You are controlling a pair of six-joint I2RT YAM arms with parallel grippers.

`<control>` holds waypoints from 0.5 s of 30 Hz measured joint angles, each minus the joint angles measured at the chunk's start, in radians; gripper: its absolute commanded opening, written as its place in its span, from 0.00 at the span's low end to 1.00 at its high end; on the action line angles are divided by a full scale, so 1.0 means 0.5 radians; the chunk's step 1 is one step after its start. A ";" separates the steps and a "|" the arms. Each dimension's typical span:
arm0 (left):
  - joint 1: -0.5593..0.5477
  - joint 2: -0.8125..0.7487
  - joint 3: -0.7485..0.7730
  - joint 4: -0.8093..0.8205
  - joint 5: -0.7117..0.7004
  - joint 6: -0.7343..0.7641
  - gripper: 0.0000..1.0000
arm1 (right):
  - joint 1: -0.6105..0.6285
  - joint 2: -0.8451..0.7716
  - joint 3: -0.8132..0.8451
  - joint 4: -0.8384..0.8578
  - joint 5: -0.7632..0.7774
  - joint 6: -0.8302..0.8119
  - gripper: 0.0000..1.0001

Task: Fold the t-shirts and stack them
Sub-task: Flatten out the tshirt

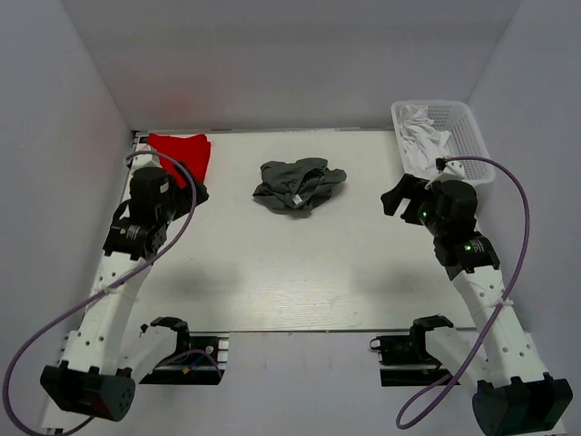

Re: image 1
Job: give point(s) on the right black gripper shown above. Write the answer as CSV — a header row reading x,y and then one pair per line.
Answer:
x,y
407,189

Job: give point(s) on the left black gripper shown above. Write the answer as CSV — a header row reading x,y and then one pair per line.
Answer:
x,y
202,194

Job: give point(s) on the dark grey t shirt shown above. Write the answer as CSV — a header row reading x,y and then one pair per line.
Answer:
x,y
297,187

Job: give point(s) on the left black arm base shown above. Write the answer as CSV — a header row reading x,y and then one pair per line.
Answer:
x,y
202,367

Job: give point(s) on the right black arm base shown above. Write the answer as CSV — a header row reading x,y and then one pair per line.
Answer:
x,y
401,366

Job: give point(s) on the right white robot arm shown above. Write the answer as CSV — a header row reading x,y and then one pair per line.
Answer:
x,y
512,390

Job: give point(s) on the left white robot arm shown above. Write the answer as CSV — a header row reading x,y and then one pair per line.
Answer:
x,y
97,375

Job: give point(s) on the folded red t shirt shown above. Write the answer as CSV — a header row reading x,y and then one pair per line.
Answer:
x,y
193,152

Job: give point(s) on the crumpled white t shirt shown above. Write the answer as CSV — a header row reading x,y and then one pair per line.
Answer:
x,y
422,144

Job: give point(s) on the white plastic basket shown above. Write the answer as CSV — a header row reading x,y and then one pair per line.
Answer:
x,y
452,116

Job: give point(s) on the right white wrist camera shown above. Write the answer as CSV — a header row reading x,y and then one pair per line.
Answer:
x,y
448,170

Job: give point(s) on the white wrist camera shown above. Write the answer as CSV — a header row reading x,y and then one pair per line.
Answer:
x,y
448,170
142,159

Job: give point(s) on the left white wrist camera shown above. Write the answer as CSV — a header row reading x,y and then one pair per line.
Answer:
x,y
142,159

